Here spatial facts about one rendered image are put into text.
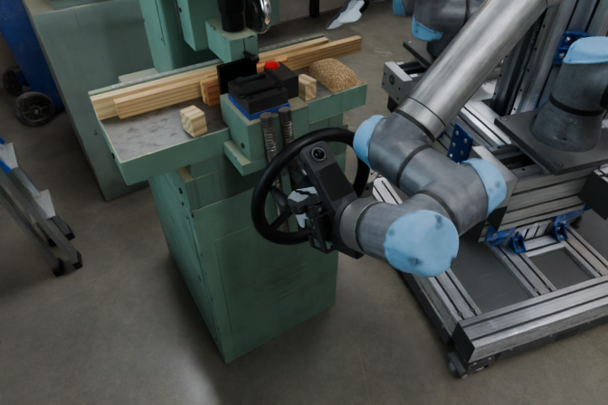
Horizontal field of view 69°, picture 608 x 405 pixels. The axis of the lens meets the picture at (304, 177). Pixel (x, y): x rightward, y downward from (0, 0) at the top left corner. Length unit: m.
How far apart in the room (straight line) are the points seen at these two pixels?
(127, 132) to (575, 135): 0.98
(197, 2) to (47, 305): 1.30
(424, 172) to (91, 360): 1.40
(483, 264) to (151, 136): 1.18
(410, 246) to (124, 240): 1.67
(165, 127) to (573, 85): 0.88
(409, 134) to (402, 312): 1.17
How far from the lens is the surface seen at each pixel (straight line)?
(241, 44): 1.03
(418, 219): 0.52
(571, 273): 1.79
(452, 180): 0.59
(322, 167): 0.66
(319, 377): 1.59
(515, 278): 1.68
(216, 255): 1.19
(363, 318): 1.70
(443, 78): 0.67
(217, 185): 1.04
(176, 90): 1.06
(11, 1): 2.73
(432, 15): 1.11
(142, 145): 0.95
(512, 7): 0.71
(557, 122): 1.16
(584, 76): 1.11
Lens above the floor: 1.43
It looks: 40 degrees down
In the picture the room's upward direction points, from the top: straight up
